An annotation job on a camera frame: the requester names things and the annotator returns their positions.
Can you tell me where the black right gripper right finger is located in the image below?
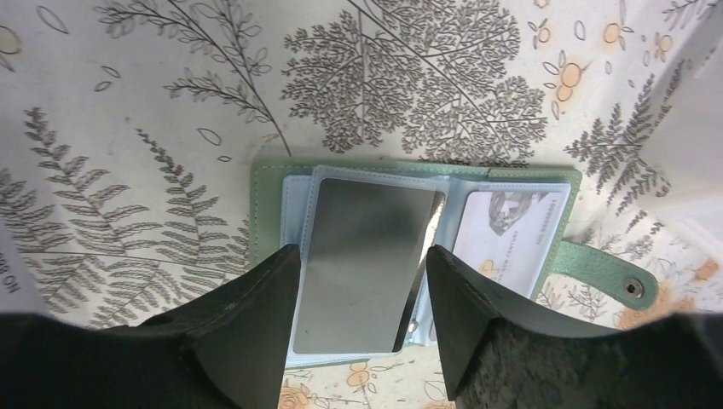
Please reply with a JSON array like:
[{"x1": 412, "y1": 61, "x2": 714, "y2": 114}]
[{"x1": 426, "y1": 245, "x2": 722, "y2": 408}]

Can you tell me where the grey metallic card in sleeve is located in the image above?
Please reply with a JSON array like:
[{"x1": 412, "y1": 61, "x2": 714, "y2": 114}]
[{"x1": 292, "y1": 176, "x2": 447, "y2": 355}]

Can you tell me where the white plastic card box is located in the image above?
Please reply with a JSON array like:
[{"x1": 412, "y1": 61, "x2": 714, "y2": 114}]
[{"x1": 639, "y1": 1, "x2": 722, "y2": 248}]

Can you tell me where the green leather card holder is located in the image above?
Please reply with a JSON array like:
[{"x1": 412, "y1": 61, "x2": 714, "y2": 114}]
[{"x1": 249, "y1": 157, "x2": 658, "y2": 369}]

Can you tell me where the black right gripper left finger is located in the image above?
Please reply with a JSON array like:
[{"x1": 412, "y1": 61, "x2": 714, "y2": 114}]
[{"x1": 1, "y1": 245, "x2": 300, "y2": 408}]

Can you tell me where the white credit card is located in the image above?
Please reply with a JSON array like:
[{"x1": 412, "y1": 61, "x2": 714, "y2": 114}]
[{"x1": 453, "y1": 191, "x2": 567, "y2": 297}]

